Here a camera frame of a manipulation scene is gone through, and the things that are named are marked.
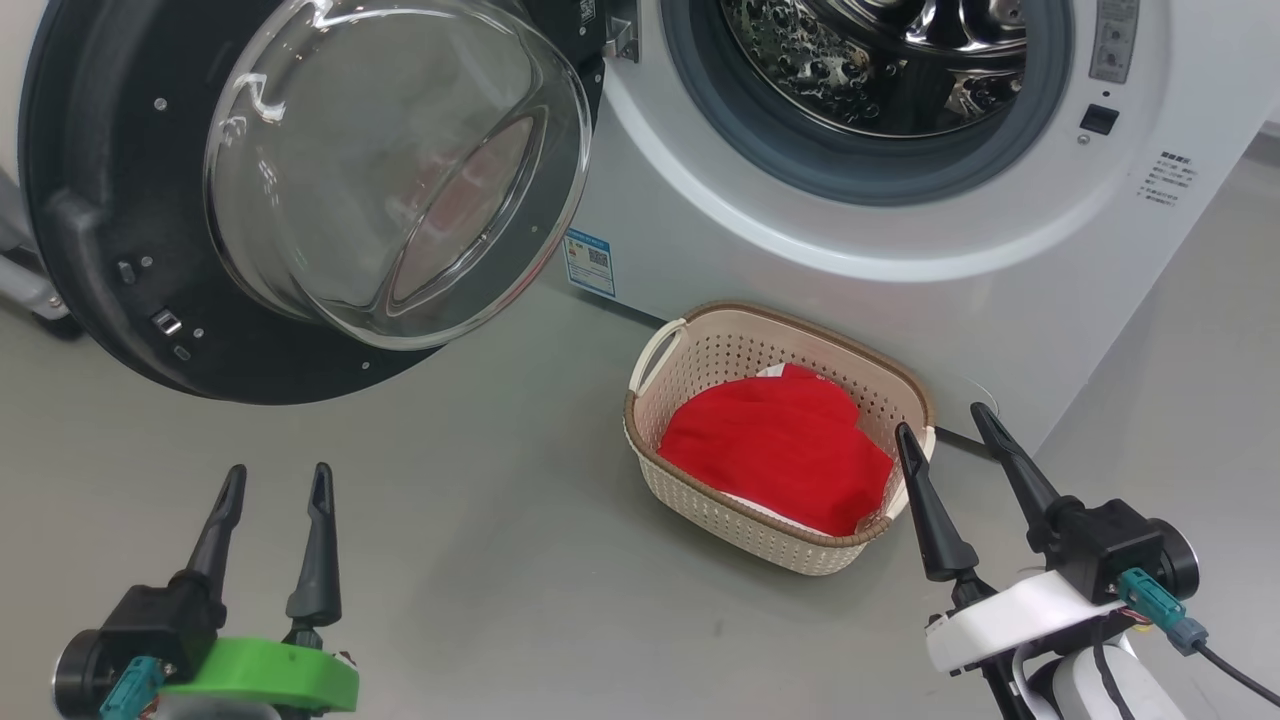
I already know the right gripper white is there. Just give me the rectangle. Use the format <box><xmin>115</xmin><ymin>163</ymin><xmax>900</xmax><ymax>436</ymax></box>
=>
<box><xmin>894</xmin><ymin>402</ymin><xmax>1131</xmax><ymax>677</ymax></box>

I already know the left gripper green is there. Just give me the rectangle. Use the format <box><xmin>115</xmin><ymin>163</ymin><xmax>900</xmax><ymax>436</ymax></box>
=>
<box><xmin>160</xmin><ymin>462</ymin><xmax>361</xmax><ymax>714</ymax></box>

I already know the red garment with white trim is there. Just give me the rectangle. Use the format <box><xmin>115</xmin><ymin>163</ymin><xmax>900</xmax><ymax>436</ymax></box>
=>
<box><xmin>657</xmin><ymin>363</ymin><xmax>897</xmax><ymax>539</ymax></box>

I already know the black round glass washer door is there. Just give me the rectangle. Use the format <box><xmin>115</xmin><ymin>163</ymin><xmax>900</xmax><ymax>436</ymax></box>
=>
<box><xmin>18</xmin><ymin>0</ymin><xmax>641</xmax><ymax>407</ymax></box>

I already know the white washing machine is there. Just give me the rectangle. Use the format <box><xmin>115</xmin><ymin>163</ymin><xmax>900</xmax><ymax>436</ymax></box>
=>
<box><xmin>540</xmin><ymin>0</ymin><xmax>1280</xmax><ymax>453</ymax></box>

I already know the right gripper black motor cylinder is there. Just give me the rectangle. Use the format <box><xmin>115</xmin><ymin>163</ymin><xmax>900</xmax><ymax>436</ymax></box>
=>
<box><xmin>1150</xmin><ymin>518</ymin><xmax>1202</xmax><ymax>602</ymax></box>

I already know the gripper black motor cylinder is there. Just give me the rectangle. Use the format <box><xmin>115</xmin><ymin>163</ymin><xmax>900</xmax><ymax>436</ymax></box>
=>
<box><xmin>52</xmin><ymin>630</ymin><xmax>107</xmax><ymax>720</ymax></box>
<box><xmin>1150</xmin><ymin>518</ymin><xmax>1202</xmax><ymax>602</ymax></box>

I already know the left gripper black motor cylinder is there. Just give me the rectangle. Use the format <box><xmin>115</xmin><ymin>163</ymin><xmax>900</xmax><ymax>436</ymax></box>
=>
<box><xmin>52</xmin><ymin>630</ymin><xmax>107</xmax><ymax>720</ymax></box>

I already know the cream perforated laundry basket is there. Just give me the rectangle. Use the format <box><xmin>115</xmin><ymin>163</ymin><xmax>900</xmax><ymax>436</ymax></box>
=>
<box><xmin>623</xmin><ymin>300</ymin><xmax>939</xmax><ymax>578</ymax></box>

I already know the steel washer drum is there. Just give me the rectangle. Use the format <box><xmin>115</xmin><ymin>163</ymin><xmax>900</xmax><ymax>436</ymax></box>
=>
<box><xmin>720</xmin><ymin>0</ymin><xmax>1032</xmax><ymax>140</ymax></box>

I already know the grey trolley leg with caster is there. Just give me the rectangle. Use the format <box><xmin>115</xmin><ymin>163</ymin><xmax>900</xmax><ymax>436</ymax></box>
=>
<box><xmin>0</xmin><ymin>165</ymin><xmax>87</xmax><ymax>344</ymax></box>

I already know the clear warning text sticker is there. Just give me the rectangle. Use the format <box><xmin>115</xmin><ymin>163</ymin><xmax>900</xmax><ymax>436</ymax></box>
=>
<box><xmin>1145</xmin><ymin>150</ymin><xmax>1197</xmax><ymax>209</ymax></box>

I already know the blue energy label sticker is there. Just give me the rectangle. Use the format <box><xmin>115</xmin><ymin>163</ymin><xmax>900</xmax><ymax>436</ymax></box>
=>
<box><xmin>563</xmin><ymin>228</ymin><xmax>618</xmax><ymax>300</ymax></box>

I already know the grey rating plate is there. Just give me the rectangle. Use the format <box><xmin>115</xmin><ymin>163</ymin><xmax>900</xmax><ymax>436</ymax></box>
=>
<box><xmin>1088</xmin><ymin>0</ymin><xmax>1142</xmax><ymax>85</ymax></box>

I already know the right teal-plug camera cable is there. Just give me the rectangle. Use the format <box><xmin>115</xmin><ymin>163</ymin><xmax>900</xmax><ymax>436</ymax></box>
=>
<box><xmin>1118</xmin><ymin>567</ymin><xmax>1280</xmax><ymax>707</ymax></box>

